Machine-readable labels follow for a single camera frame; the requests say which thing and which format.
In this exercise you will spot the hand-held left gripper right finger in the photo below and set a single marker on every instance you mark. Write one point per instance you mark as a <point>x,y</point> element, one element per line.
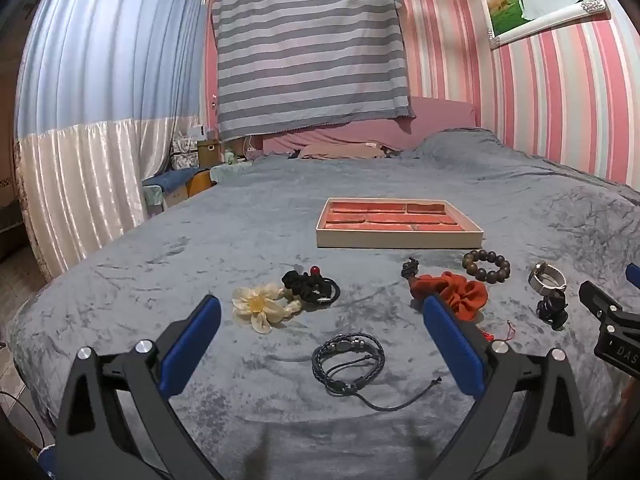
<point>455,347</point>

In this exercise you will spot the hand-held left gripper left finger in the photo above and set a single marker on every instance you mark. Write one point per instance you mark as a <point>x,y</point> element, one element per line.
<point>192,345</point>

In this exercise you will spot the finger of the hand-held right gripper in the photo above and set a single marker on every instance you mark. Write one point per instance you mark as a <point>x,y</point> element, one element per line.
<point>635,276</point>
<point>602,302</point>

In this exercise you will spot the black hair clip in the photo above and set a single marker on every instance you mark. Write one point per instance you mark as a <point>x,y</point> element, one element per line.
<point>552,310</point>

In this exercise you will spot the orange scrunchie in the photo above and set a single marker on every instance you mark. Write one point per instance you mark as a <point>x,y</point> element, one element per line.
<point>465,295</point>

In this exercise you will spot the beige jewelry tray red lining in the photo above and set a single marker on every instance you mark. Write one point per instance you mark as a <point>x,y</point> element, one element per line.
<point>400,240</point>

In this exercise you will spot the black scrunchie with red bead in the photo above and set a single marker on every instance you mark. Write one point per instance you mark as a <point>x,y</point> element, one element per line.
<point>297,280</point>

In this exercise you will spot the grey plush blanket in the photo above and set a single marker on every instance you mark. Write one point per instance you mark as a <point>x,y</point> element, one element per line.
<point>200,240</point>

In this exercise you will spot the orange wooden nightstand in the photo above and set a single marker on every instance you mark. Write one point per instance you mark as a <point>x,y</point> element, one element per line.
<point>200,182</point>

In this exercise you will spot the blue cloth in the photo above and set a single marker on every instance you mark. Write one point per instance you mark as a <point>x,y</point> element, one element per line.
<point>167,180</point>

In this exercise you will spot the patterned storage box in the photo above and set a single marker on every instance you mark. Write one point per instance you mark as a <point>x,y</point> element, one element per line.
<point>184,152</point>

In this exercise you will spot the brown storage box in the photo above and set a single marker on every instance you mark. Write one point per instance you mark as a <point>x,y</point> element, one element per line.
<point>208,152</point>

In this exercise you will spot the small white device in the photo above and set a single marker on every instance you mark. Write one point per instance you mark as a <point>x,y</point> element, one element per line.
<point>197,131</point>

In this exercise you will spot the pink pillow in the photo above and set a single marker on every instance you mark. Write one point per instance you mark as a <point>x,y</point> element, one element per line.
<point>345,150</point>

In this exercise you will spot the pink pillows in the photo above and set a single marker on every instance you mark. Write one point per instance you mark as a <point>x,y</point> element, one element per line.
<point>440,115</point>

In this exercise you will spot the blue and white curtain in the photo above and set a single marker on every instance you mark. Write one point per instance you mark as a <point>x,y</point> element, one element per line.
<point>100,110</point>

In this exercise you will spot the grey striped hanging sheet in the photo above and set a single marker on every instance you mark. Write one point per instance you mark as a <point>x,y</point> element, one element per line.
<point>310,50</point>

